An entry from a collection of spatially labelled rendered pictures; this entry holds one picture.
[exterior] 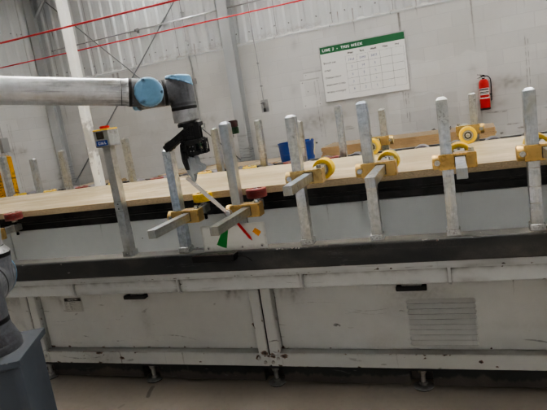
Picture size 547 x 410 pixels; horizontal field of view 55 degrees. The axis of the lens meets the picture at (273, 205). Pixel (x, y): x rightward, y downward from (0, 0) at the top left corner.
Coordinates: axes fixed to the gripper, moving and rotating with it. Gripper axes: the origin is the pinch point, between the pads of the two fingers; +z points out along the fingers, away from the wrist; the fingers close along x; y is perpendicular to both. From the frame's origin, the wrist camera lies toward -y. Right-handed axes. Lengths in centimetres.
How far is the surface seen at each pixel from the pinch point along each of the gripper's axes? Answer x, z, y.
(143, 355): 27, 84, -58
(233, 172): 5.8, 0.5, 13.6
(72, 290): 7, 43, -72
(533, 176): 6, 13, 112
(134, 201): 25, 10, -44
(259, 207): 5.3, 14.4, 21.5
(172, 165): 5.9, -5.2, -10.7
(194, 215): 5.0, 14.6, -4.8
